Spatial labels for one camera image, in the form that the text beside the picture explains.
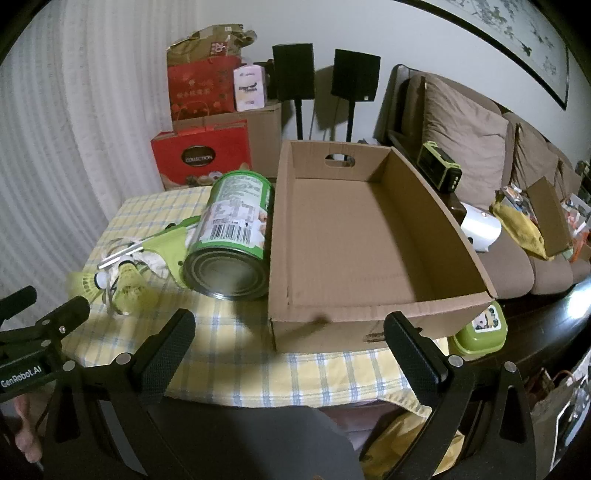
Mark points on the cardboard piece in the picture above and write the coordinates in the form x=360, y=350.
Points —
x=549, y=217

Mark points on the black speaker stand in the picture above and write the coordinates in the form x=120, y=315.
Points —
x=350, y=120
x=299, y=120

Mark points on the white appliance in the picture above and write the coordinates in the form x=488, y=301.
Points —
x=480, y=226

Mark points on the torn brown paper bag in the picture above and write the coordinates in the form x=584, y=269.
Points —
x=194, y=46

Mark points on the cardboard box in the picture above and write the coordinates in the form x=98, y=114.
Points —
x=360, y=221

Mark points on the person's left hand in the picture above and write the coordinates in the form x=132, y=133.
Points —
x=27, y=434

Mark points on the yellow checkered tablecloth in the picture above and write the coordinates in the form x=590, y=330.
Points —
x=231, y=332

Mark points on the green panda lunch box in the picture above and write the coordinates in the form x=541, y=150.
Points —
x=475, y=337

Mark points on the framed ink painting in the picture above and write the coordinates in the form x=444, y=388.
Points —
x=508, y=23

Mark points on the brown sofa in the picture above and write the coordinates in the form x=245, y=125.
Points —
x=508, y=272

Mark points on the dark wooden table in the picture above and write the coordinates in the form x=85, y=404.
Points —
x=545, y=323

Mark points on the silver metal bar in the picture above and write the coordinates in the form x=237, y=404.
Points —
x=117, y=256

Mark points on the red gift box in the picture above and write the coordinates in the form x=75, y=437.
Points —
x=175, y=152

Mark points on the yellow cloth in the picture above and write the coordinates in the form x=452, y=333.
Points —
x=517, y=226

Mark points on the white tissue pack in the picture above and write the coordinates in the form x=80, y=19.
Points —
x=249, y=87

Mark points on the large brown cushion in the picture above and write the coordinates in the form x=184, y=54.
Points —
x=461, y=138

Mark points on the red gift bag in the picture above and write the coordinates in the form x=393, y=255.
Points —
x=198, y=87

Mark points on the green tin can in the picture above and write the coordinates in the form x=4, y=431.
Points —
x=231, y=217

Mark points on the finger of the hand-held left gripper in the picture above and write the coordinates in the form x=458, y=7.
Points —
x=21, y=297
x=69, y=314

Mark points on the green black radio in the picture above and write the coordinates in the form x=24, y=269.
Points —
x=436, y=164

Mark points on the grey chair back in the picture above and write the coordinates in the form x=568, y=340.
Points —
x=254, y=443

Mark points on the black speaker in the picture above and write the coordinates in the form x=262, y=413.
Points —
x=355, y=74
x=293, y=71

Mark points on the white curtain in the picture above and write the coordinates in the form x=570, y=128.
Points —
x=69, y=138

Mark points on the large brown carton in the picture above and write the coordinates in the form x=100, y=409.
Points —
x=265, y=138

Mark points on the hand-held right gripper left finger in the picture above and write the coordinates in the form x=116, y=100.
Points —
x=168, y=344

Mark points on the green plastic fly swatter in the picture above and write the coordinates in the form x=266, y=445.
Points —
x=173, y=247

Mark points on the pile of colourful packets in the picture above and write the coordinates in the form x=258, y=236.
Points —
x=577, y=217

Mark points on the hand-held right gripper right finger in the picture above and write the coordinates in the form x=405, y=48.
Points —
x=411, y=355

